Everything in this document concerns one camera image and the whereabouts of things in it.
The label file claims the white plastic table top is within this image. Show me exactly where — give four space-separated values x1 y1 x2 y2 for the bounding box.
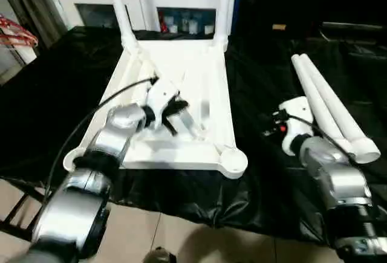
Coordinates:
62 37 249 181

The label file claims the white plastic table leg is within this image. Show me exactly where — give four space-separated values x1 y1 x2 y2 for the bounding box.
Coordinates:
105 0 140 50
298 53 382 165
290 54 358 163
215 0 239 51

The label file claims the black metal bar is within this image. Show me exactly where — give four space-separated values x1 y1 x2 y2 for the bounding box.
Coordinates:
319 22 385 35

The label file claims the black mat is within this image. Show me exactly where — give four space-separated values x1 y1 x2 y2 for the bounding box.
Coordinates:
0 24 387 247

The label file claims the grey curtain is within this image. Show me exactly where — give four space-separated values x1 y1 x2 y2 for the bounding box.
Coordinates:
0 0 70 50

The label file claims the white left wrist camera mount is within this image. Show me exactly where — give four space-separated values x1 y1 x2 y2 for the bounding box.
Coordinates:
143 77 181 130

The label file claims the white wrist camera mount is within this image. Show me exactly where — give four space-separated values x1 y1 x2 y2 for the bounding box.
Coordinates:
278 96 317 157
143 77 181 130

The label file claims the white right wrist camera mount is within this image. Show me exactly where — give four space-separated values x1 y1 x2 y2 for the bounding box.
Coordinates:
278 96 317 157

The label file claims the black folding frame bar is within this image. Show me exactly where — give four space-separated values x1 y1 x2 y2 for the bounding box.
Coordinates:
0 183 47 240

